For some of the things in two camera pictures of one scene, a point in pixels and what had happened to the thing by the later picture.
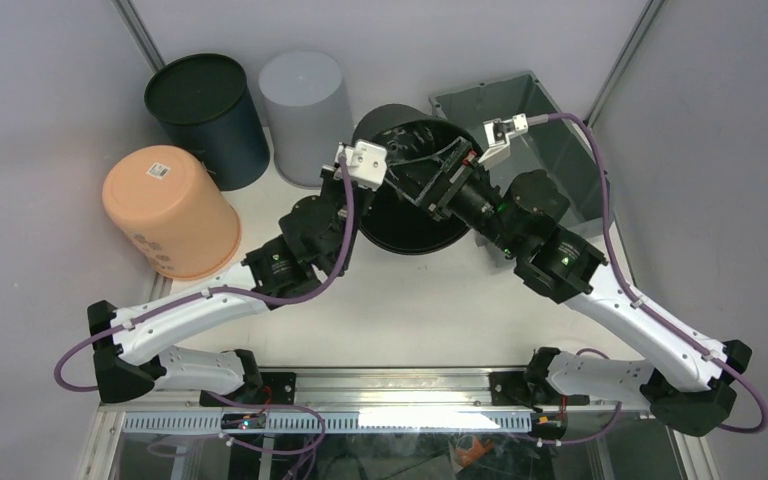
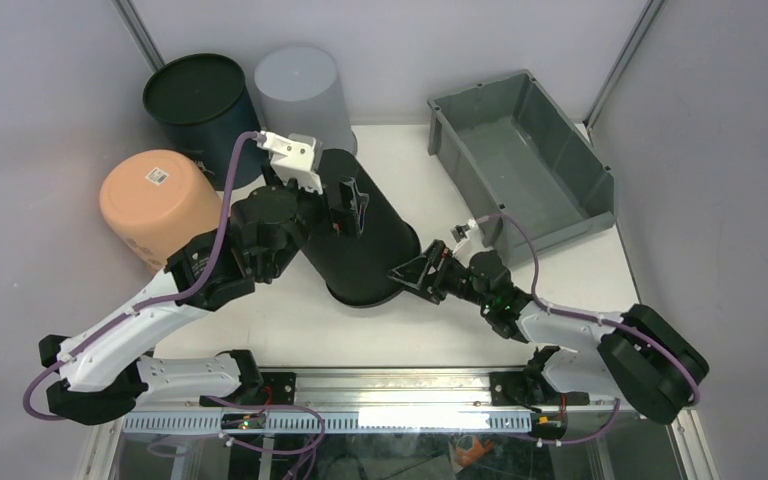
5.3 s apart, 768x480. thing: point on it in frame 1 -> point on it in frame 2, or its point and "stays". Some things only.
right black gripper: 421,180 -> 415,273
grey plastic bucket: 307,109 stays
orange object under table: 467,457 stays
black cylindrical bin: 409,133 -> 355,269
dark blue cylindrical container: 203,102 stays
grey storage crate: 566,153 stays
